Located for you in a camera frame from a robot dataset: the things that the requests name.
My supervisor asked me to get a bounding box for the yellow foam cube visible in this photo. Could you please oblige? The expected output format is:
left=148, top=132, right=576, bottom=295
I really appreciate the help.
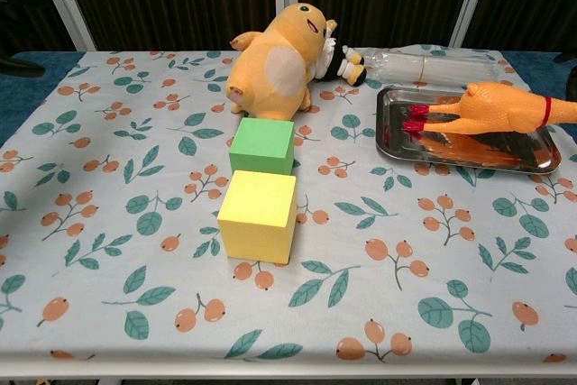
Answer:
left=216, top=170, right=298, bottom=264

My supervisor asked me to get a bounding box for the orange rubber chicken toy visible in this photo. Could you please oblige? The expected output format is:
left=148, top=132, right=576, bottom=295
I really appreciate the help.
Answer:
left=402, top=81, right=577, bottom=136

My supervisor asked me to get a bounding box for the yellow plush animal toy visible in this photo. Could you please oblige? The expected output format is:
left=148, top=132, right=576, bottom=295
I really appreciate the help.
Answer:
left=224, top=2, right=333, bottom=121

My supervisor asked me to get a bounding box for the small black white doll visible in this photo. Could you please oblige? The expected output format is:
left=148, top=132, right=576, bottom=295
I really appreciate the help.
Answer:
left=310, top=19, right=367, bottom=87

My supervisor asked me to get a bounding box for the stainless steel rectangular tray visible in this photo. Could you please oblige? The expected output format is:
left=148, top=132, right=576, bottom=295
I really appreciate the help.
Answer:
left=374, top=86, right=563, bottom=175

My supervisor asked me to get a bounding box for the clear plastic bag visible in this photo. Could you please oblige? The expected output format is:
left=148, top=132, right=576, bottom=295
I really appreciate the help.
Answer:
left=362, top=44, right=506, bottom=88

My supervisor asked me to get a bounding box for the floral print tablecloth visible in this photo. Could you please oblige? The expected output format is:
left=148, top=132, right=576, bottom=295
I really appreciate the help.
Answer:
left=0, top=44, right=577, bottom=366

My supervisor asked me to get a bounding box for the green foam cube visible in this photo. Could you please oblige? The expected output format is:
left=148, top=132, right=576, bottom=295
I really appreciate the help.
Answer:
left=228, top=116, right=297, bottom=176

